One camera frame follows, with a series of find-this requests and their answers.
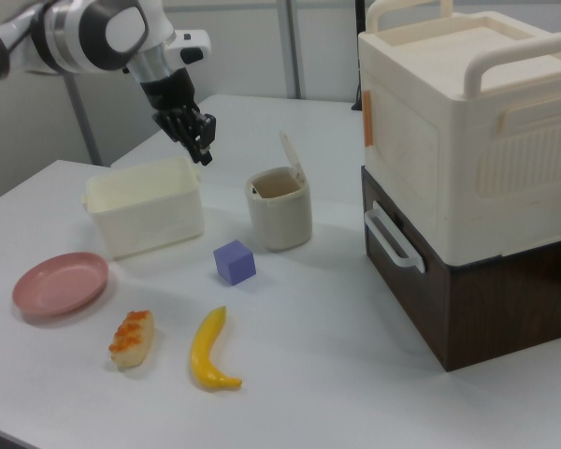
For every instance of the purple cube block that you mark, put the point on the purple cube block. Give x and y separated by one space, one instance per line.
234 264

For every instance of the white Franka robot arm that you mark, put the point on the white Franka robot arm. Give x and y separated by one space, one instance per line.
75 37

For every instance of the pink plastic plate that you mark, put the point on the pink plastic plate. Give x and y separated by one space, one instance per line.
58 285

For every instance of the cream plastic storage bin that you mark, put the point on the cream plastic storage bin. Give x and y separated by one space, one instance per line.
140 224

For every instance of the dark brown wooden drawer box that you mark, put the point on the dark brown wooden drawer box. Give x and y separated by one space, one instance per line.
495 308

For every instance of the yellow toy banana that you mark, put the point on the yellow toy banana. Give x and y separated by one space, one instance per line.
205 346

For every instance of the orange latch strip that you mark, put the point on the orange latch strip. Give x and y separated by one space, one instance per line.
368 119

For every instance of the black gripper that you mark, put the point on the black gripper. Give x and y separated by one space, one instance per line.
168 93

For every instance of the beige trash can with lid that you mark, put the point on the beige trash can with lid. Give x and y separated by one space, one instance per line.
280 220

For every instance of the toy salmon roe sushi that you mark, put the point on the toy salmon roe sushi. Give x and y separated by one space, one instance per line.
133 341

